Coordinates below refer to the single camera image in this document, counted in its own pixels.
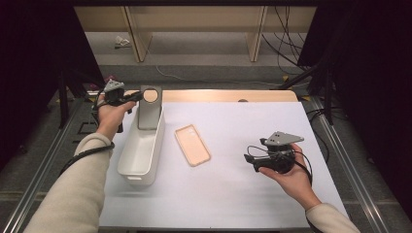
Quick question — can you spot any aluminium frame rail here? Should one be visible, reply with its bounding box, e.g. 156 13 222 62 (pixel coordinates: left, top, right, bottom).
307 96 393 233
0 96 86 233

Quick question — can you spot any person's right hand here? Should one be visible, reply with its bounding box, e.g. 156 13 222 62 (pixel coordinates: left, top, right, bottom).
258 143 322 212

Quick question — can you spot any person's left hand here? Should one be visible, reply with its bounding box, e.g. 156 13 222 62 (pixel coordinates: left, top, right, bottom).
95 96 137 141

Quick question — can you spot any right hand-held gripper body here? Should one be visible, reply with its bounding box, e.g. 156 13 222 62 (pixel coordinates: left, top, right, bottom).
256 130 306 175

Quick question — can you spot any light wooden shelf unit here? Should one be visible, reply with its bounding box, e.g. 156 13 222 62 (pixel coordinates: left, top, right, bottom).
73 5 318 63

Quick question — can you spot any black metal stand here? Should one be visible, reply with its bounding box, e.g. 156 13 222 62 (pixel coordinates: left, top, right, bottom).
278 61 334 125

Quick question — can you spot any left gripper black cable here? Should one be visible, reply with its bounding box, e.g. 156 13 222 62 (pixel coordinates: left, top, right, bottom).
58 141 117 178

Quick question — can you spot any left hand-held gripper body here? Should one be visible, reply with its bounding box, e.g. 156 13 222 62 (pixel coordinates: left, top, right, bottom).
103 79 131 107

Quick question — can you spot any clear grey phone case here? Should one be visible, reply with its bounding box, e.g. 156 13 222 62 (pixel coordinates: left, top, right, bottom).
137 84 163 131

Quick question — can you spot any black curtain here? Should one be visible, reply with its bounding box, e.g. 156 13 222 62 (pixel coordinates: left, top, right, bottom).
297 0 412 221
0 0 105 169

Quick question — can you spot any beige phone case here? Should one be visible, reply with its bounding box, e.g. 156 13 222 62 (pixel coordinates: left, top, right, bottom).
174 123 212 168

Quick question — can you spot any white plastic storage box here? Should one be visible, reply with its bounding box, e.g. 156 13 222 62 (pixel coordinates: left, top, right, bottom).
117 105 166 187

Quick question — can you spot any bundle of black cables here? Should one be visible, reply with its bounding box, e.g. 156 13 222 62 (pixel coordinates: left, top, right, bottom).
261 5 312 71

